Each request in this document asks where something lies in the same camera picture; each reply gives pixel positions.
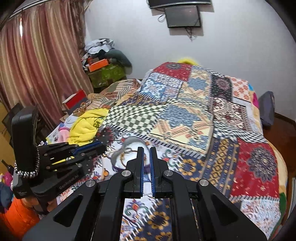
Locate orange box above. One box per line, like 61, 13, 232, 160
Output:
88, 59, 109, 72

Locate dark grey backpack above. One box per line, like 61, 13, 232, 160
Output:
258, 91, 275, 127

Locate striped red curtain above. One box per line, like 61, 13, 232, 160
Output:
1, 1, 93, 128

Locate yellow plush toy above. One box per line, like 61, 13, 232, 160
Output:
178, 58, 199, 66

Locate yellow cartoon blanket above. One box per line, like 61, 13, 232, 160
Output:
67, 108, 109, 146

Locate pink cloth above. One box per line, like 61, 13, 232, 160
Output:
58, 126, 70, 143

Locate purple heart-shaped jewelry box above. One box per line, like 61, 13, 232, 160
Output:
109, 136, 151, 174

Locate striped brown blanket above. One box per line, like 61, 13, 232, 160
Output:
73, 79, 141, 117

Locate green patterned covered stand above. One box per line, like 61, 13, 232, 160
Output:
87, 63, 126, 88

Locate person's left hand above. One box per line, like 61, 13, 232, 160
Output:
21, 196, 58, 215

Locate colourful patchwork bedspread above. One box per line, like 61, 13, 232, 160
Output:
58, 61, 289, 241

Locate red and white box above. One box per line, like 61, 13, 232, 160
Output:
62, 89, 86, 109

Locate pile of grey clothes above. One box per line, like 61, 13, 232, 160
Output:
84, 38, 114, 55

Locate large black wall television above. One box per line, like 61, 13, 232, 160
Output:
147, 0, 211, 9

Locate small black wall monitor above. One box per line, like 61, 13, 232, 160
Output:
165, 5, 201, 28

